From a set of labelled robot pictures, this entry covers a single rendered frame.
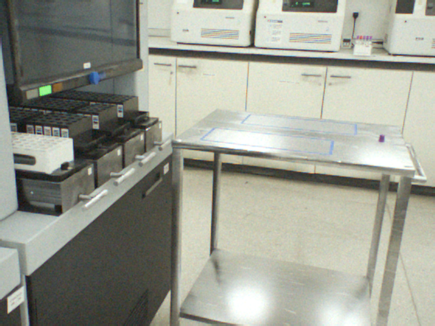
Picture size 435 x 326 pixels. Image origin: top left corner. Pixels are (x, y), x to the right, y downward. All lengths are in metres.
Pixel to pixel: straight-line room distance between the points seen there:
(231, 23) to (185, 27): 0.33
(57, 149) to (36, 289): 0.29
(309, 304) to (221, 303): 0.28
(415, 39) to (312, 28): 0.61
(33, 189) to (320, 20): 2.43
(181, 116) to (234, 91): 0.44
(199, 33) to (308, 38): 0.73
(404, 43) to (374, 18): 0.65
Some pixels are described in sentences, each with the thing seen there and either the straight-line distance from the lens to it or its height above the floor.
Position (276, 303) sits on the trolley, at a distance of 1.55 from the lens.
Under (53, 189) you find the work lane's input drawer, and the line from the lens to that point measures 1.01.
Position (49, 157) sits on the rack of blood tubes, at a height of 0.85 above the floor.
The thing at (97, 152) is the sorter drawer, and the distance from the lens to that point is 1.15.
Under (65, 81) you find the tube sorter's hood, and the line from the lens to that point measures 1.11.
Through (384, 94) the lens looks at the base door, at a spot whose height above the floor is 0.66.
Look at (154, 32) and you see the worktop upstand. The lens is 4.03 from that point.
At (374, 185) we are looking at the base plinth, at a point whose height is 0.03.
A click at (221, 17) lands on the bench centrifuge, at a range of 3.23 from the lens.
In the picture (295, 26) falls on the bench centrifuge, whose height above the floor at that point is 1.05.
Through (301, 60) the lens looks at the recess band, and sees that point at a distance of 3.21.
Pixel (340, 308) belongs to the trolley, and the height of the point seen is 0.28.
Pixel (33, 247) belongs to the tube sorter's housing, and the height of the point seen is 0.71.
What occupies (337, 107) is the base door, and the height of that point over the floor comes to 0.56.
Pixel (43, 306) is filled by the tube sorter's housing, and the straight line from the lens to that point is 1.05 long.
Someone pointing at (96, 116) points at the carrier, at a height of 0.87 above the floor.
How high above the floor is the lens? 1.16
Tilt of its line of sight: 18 degrees down
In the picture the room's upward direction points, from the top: 2 degrees clockwise
